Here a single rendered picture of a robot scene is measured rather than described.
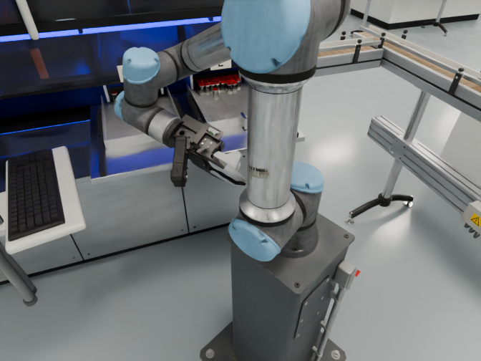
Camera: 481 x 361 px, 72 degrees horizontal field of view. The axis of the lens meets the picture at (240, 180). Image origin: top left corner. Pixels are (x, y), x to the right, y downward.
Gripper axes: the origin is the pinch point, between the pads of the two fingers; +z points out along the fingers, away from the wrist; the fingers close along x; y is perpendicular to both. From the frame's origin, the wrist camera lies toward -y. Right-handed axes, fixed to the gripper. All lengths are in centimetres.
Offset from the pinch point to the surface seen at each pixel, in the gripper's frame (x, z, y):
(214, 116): 37, -29, 29
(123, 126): 34, -53, 7
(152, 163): 23.7, -30.0, -1.6
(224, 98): 44, -33, 42
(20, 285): 70, -63, -62
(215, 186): 89, -26, 20
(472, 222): 62, 79, 58
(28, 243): 19, -41, -39
